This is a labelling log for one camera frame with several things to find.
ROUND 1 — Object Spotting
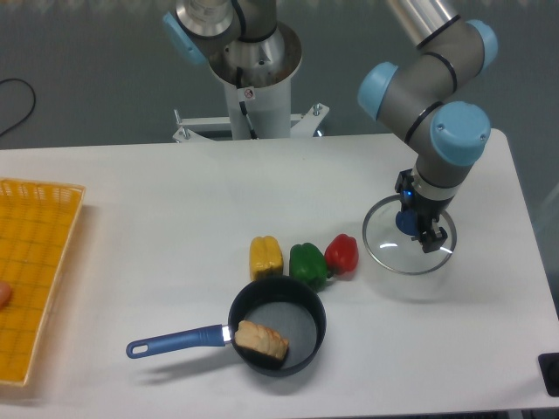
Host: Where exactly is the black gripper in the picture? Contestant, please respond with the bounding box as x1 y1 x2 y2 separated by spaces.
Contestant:
395 169 454 253

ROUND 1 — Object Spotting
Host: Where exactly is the glass pot lid blue knob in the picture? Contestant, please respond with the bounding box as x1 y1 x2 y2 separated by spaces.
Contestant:
362 195 457 275

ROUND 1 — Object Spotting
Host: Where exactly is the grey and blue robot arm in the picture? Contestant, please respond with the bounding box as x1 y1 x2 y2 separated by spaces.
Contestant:
162 1 498 253

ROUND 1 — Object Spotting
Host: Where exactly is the red bell pepper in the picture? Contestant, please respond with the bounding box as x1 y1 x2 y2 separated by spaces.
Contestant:
324 234 359 276

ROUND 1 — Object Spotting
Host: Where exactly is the green bell pepper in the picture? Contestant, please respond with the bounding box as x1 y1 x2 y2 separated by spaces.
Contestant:
289 243 328 292

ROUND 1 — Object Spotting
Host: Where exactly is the yellow bell pepper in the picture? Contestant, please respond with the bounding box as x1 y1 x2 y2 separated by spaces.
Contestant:
249 236 284 281

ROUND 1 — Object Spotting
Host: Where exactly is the black device at table edge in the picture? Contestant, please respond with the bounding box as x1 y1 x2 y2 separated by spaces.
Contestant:
538 353 559 397

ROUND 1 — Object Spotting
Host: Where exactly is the bread loaf piece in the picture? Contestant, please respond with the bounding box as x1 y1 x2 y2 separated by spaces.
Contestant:
234 320 289 361

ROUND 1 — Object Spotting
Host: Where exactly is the yellow woven basket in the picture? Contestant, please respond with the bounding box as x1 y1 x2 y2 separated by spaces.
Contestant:
1 178 86 387

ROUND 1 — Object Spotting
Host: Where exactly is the dark pot with blue handle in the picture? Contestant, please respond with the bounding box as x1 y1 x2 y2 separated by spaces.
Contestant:
123 277 327 384

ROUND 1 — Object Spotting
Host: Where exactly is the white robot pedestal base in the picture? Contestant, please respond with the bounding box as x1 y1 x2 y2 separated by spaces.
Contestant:
172 24 329 144

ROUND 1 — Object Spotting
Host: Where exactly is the black cable on floor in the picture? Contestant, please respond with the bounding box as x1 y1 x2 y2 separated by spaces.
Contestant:
0 78 37 137

